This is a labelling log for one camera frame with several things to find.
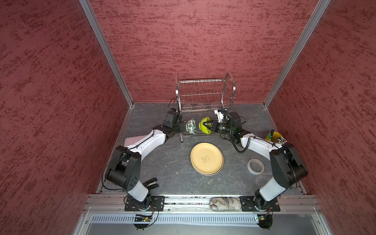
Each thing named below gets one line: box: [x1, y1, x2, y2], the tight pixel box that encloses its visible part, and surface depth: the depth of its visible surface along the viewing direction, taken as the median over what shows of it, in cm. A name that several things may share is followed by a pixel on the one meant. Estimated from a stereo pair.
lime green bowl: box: [198, 116, 213, 135], surface depth 87 cm
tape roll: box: [246, 158, 265, 176], surface depth 87 cm
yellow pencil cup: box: [265, 129, 288, 145], surface depth 91 cm
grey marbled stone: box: [209, 196, 242, 212], surface depth 72 cm
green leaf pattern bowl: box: [185, 117, 197, 135], surface depth 93 cm
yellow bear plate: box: [189, 141, 225, 176], surface depth 89 cm
